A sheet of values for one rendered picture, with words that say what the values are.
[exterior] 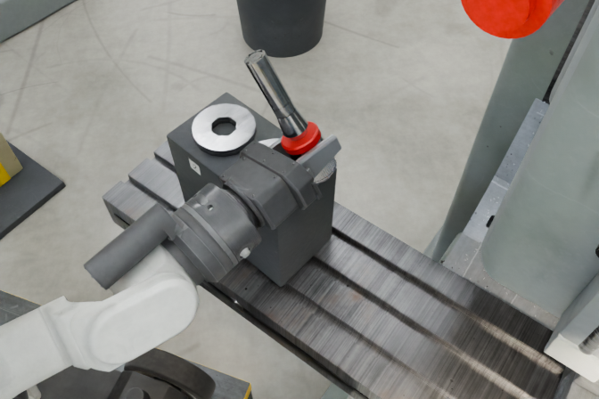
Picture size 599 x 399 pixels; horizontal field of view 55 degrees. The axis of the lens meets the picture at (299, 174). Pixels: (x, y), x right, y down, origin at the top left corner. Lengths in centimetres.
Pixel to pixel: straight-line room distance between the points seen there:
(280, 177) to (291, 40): 202
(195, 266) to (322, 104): 190
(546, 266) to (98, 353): 40
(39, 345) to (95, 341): 5
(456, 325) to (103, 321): 52
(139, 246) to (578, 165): 40
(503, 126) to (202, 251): 62
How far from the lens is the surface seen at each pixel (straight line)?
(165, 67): 270
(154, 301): 58
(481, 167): 114
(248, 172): 65
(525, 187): 43
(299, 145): 65
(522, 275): 50
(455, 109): 253
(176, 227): 60
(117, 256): 60
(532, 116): 99
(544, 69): 95
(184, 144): 83
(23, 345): 60
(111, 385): 132
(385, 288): 91
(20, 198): 235
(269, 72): 61
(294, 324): 87
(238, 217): 61
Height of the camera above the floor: 177
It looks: 53 degrees down
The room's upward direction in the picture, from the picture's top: straight up
